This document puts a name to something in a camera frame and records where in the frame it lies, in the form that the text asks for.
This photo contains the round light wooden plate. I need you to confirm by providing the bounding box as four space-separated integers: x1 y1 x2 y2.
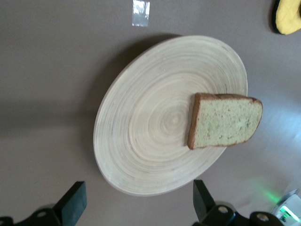
93 35 249 197

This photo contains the clear tape patch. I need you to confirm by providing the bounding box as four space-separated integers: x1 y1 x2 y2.
132 0 151 26

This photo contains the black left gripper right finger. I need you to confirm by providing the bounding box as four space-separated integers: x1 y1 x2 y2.
192 180 237 226

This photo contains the brown crust bread slice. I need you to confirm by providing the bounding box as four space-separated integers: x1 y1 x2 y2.
187 92 263 150

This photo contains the yellow quilted oven mitt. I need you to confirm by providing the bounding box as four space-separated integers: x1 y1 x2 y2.
272 0 301 35

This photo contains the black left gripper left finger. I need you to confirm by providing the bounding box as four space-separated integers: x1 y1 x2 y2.
16 181 87 226

